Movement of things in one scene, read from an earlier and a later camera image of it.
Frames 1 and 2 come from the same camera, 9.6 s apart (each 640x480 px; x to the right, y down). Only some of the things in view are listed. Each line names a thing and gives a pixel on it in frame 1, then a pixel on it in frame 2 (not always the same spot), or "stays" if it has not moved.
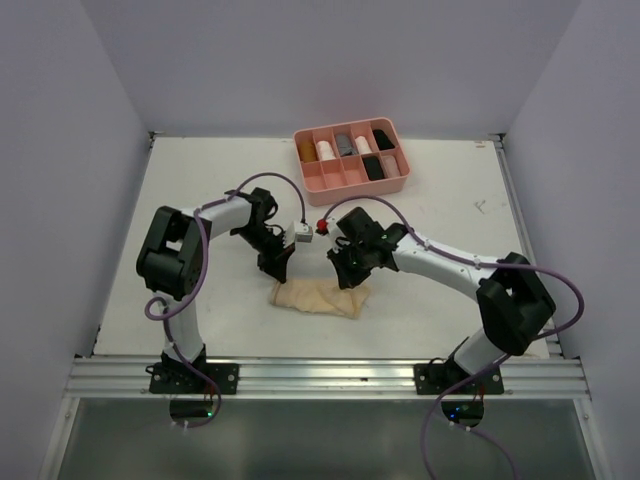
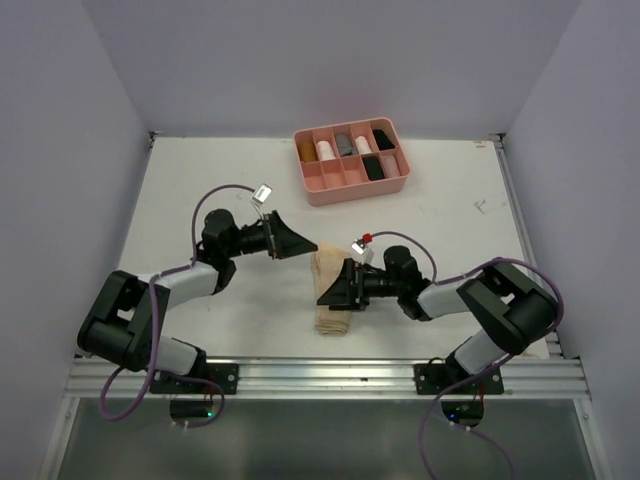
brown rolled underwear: x=307 y=150 stays
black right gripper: x=346 y=277 -> x=341 y=293
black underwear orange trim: x=373 y=168 stays
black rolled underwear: x=382 y=140 stays
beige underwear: x=320 y=296 -> x=326 y=259
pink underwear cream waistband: x=390 y=166 stays
